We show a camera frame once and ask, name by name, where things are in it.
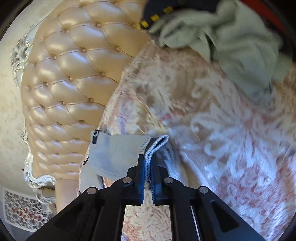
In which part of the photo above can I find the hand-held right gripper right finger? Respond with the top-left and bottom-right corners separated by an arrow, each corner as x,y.
150,160 -> 269,241

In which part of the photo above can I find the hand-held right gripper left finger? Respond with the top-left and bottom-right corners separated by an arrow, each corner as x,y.
25,155 -> 146,241

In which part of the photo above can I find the pink floral blanket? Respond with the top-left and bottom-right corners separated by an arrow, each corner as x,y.
97,39 -> 296,241

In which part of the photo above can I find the white lace cloth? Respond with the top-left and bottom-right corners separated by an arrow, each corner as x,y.
3,187 -> 56,231

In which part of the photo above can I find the beige tufted sofa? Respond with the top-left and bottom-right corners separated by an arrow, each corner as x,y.
10,0 -> 151,209

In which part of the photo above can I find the pale grey garment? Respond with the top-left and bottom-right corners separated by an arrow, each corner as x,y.
149,0 -> 294,102

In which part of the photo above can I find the red cloth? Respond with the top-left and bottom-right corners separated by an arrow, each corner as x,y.
240,0 -> 287,35

